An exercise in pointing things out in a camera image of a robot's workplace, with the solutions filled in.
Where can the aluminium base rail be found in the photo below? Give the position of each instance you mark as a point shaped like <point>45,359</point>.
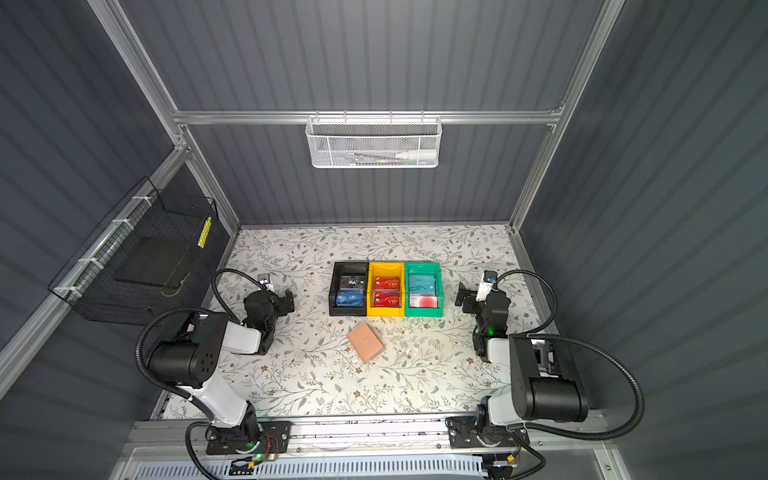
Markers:
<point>325,436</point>

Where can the teal card in bin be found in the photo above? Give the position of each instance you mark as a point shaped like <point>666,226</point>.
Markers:
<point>422,284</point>

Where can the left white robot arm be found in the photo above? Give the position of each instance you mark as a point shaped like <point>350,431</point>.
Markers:
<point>179,350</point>

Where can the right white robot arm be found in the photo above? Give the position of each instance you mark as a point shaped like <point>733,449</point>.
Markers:
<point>543,381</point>

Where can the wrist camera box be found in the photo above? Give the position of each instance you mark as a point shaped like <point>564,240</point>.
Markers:
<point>264,279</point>
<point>486,285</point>

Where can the white marker in basket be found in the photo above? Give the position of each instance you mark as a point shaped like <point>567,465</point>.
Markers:
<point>418,157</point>

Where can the lower red VIP card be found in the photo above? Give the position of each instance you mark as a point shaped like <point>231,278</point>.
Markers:
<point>386,299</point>

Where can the red vip card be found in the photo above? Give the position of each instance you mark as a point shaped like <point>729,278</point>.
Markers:
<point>386,299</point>
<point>386,283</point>

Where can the white vented cable duct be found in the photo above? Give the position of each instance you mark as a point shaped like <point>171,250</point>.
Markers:
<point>429,466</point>

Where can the upper red VIP card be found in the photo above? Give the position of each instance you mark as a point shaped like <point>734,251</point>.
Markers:
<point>386,283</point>

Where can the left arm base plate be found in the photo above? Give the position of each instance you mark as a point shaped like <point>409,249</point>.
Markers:
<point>271,437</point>

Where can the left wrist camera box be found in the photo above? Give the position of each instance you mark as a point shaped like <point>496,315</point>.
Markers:
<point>264,279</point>

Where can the black pad in basket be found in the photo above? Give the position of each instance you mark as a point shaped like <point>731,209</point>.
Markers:
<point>156,262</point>

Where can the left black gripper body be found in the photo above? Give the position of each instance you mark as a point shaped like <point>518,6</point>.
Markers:
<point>280,301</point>

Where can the dark card in bin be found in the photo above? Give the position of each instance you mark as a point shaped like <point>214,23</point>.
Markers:
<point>352,282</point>

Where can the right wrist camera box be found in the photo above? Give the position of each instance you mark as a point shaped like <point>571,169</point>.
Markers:
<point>486,285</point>

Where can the yellow plastic bin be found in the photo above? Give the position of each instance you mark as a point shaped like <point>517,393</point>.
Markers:
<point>385,269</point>

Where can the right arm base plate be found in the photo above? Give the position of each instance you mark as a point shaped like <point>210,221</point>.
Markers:
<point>467,432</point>

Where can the pink card in bin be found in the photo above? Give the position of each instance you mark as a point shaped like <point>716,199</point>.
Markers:
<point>423,301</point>

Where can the yellow tag on basket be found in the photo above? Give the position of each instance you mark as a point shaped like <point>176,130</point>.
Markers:
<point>204,232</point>

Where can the white wire mesh basket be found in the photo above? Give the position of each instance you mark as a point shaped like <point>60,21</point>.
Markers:
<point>344,145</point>

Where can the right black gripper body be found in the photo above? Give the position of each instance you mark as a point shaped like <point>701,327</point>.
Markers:
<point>471,300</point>

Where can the blue card in bin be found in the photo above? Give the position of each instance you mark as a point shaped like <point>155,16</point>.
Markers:
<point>350,298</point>

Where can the black wire wall basket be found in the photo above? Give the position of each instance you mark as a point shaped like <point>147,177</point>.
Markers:
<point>87,285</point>

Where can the black plastic bin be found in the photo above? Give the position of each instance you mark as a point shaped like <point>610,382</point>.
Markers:
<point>346,268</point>

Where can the green plastic bin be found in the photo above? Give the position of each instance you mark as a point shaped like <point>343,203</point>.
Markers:
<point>426,268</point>

